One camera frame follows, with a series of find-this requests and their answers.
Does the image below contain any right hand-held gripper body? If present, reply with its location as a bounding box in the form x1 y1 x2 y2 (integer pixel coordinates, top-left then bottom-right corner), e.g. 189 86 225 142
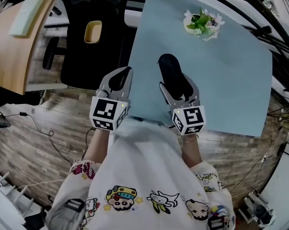
167 101 207 136

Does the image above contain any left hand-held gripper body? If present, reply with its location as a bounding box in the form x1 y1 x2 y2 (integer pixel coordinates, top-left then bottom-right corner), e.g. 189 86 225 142
88 89 133 132

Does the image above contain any black oblong object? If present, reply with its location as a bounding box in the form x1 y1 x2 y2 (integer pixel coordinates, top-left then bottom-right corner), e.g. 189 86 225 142
157 53 195 101

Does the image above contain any person's left forearm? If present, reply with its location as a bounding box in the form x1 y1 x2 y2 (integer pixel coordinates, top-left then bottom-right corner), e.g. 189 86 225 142
82 127 112 164

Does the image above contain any person's right forearm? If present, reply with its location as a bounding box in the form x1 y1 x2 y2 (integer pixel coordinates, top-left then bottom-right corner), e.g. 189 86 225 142
181 133 203 169

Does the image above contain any black mesh office chair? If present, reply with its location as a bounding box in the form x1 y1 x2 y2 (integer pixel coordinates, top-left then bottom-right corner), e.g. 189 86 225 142
42 0 150 91

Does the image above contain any yellow plastic container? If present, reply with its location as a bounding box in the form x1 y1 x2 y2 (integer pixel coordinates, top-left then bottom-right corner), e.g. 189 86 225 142
83 20 103 44

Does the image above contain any white cartoon print shirt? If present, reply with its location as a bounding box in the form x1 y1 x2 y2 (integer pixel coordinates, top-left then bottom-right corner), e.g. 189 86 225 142
46 118 236 230

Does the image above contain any white flower pot with plant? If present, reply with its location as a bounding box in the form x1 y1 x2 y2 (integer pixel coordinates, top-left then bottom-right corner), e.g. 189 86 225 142
182 7 226 42

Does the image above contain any black bag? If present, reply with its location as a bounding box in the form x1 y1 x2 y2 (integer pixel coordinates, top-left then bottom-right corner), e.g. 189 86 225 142
0 83 47 113

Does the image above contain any wooden desk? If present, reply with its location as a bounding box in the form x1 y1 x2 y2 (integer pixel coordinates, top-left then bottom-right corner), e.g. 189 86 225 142
0 0 60 96

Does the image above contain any pale green flat box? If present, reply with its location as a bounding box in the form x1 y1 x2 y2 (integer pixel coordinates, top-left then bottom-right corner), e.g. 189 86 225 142
8 0 46 37

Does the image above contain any white black floor equipment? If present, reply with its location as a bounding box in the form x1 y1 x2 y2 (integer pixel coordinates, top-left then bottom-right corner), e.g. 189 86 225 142
239 190 277 228

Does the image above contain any white table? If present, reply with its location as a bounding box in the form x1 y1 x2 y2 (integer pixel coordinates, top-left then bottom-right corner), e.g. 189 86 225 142
263 138 289 230

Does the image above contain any white rack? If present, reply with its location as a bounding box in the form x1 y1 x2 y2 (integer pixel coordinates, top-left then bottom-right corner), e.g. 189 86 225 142
0 170 41 226

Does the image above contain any thin gold bracelet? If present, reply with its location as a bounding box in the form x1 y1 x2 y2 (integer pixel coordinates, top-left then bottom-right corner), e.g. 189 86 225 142
181 134 199 144

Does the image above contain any black strap buckle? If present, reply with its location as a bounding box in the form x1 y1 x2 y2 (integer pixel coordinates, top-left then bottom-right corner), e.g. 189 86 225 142
65 198 85 213
207 215 226 230

